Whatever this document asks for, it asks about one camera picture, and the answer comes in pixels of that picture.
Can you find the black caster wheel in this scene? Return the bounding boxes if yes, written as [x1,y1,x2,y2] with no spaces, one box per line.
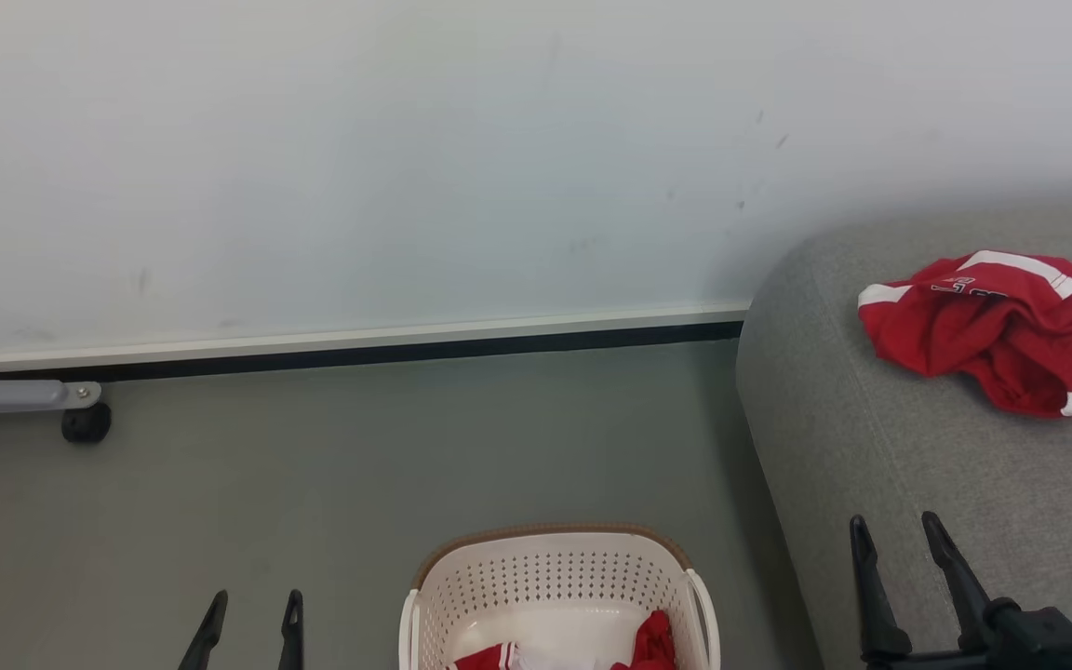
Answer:
[61,402,113,444]

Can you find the grey fabric sofa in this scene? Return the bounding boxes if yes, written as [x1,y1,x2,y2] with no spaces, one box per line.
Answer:
[735,200,1072,670]

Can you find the red and white garment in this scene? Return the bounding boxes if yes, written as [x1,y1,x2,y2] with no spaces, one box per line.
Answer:
[450,610,677,670]

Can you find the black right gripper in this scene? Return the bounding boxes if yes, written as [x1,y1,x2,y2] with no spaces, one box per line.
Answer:
[850,510,1072,670]

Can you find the grey metal stand leg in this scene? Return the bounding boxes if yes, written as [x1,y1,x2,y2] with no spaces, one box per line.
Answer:
[0,359,102,417]

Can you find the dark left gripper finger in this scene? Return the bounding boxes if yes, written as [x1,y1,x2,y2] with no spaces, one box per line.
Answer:
[277,589,304,670]
[177,590,230,670]

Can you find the white and black baseboard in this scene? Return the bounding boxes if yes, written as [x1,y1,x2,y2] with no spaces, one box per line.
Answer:
[0,301,749,382]

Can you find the red jersey with white bands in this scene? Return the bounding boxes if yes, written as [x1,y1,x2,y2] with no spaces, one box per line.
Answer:
[857,249,1072,419]

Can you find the white perforated laundry basket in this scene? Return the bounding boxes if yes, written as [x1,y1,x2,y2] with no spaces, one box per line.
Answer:
[398,523,722,670]

